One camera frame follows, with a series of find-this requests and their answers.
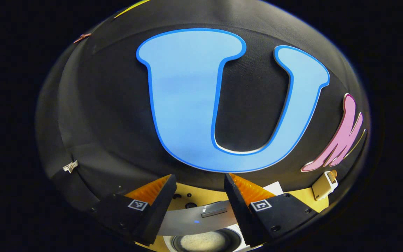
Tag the copper cloth clip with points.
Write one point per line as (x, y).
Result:
(82, 37)

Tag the toasted bread slice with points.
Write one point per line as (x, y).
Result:
(333, 174)

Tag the white rice cooker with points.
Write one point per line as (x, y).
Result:
(194, 220)

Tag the white rice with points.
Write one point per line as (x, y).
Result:
(203, 243)

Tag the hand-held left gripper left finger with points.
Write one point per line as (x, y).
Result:
(159, 213)

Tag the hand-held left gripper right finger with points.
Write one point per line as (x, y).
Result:
(240, 210)

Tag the dark inner cooking pot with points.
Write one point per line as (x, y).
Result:
(234, 241)

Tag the white toaster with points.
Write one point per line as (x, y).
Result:
(322, 187)

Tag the silver cloth clip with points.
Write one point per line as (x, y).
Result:
(70, 166)

